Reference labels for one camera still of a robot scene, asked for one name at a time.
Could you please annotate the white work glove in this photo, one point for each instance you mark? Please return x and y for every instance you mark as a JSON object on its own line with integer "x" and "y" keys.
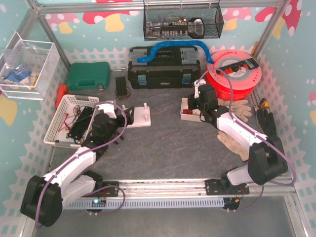
{"x": 240, "y": 108}
{"x": 233, "y": 145}

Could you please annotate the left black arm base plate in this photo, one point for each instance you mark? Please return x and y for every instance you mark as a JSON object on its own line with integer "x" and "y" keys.
{"x": 108, "y": 189}

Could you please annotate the black toolbox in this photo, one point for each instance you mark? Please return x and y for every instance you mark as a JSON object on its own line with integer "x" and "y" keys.
{"x": 172, "y": 67}

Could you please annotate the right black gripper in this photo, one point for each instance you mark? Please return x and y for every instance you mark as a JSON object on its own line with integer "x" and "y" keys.
{"x": 194, "y": 103}

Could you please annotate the orange tool handle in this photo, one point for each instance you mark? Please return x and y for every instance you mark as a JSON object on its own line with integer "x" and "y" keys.
{"x": 62, "y": 90}

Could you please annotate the white perforated basket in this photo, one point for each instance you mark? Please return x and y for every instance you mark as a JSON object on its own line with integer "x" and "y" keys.
{"x": 64, "y": 118}

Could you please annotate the white parts tray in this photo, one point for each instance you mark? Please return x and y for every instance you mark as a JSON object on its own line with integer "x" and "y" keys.
{"x": 190, "y": 115}

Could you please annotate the green plastic case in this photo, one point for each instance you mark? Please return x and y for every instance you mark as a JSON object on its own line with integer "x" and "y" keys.
{"x": 84, "y": 76}

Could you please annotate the black mesh wire basket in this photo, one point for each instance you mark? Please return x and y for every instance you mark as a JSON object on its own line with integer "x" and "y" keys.
{"x": 182, "y": 20}

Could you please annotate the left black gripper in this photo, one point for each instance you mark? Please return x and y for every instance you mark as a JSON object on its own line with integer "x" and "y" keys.
{"x": 125, "y": 116}

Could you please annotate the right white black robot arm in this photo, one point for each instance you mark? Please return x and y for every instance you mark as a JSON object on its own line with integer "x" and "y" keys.
{"x": 265, "y": 153}

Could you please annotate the brown tape roll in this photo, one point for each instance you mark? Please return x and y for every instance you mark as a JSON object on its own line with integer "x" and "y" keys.
{"x": 125, "y": 96}

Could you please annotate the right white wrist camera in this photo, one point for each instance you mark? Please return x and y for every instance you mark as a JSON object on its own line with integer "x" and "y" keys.
{"x": 198, "y": 83}

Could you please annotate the orange black pliers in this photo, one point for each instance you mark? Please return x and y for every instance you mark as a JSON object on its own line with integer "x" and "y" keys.
{"x": 118, "y": 136}

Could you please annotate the black aluminium extrusion piece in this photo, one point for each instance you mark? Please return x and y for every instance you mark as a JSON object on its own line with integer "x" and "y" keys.
{"x": 121, "y": 89}

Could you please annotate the clear acrylic box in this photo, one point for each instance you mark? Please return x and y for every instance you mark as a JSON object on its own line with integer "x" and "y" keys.
{"x": 41, "y": 57}

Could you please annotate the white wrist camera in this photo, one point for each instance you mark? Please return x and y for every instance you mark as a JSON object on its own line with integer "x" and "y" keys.
{"x": 107, "y": 108}
{"x": 198, "y": 83}

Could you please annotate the white work glove lower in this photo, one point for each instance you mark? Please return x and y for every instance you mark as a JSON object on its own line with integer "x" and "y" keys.
{"x": 233, "y": 145}

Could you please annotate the white work glove upper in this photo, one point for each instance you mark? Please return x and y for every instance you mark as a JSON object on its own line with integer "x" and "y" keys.
{"x": 240, "y": 108}

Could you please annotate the blue white gloves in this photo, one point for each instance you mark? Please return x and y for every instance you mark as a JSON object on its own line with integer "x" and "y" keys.
{"x": 19, "y": 75}

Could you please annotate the black red connector strip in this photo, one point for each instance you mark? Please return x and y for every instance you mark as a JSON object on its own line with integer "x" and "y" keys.
{"x": 235, "y": 67}

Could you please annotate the black device in basket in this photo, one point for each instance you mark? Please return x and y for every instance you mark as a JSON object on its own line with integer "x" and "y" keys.
{"x": 81, "y": 124}

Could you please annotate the white peg base plate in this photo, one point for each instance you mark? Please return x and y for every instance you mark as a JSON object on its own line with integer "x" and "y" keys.
{"x": 142, "y": 116}

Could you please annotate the red filament spool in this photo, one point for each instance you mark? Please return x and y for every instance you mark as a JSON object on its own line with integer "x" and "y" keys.
{"x": 244, "y": 81}

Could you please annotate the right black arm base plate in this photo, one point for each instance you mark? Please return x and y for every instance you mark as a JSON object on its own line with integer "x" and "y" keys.
{"x": 216, "y": 187}

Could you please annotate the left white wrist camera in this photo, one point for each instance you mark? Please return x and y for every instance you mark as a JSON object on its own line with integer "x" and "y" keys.
{"x": 107, "y": 108}

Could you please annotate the grey slotted cable duct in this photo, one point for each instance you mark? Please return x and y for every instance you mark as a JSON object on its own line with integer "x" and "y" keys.
{"x": 93, "y": 204}

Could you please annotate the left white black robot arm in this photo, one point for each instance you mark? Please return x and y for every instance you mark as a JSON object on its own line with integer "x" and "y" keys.
{"x": 46, "y": 196}

